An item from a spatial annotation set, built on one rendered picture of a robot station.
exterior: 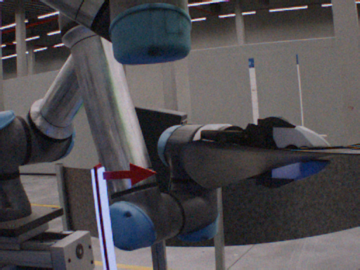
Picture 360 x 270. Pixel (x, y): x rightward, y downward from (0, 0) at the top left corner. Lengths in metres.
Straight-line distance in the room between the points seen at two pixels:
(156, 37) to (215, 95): 6.61
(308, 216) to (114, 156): 1.83
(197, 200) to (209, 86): 6.29
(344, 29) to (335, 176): 2.59
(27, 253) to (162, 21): 0.69
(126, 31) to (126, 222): 0.33
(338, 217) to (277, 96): 4.35
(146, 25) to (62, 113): 0.64
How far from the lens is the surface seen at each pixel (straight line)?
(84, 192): 2.82
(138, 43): 0.43
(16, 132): 1.08
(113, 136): 0.73
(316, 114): 6.63
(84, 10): 0.58
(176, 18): 0.44
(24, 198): 1.08
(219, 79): 7.02
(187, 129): 0.81
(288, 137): 0.62
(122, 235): 0.71
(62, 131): 1.09
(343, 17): 4.90
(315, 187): 2.46
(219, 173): 0.57
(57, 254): 0.99
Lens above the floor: 1.25
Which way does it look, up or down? 3 degrees down
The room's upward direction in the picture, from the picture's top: 4 degrees counter-clockwise
